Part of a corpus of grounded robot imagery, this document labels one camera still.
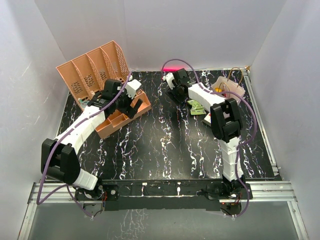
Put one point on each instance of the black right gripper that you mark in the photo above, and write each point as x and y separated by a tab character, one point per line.
172	93

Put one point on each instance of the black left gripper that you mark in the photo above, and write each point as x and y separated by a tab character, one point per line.
130	112

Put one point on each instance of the green snack packet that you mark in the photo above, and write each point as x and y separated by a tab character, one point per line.
196	108

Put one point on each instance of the yellow snack bar packet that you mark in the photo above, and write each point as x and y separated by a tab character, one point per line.
219	89

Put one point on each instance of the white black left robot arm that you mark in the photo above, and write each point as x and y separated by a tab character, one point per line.
59	156

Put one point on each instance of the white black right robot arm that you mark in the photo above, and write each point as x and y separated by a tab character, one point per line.
225	124

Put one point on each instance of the pink red marker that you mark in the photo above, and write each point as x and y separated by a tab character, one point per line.
172	69

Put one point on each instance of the white red cardboard box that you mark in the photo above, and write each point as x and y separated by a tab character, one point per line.
207	119

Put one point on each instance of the blue correction tape blister pack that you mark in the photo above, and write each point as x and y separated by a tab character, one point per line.
83	102

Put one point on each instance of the peach plastic desk organizer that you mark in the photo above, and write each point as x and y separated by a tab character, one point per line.
86	74

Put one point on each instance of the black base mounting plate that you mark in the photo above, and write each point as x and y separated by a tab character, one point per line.
172	194

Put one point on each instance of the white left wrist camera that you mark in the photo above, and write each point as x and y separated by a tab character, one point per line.
132	87

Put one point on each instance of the aluminium frame rail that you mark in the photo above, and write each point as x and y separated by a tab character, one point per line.
167	143

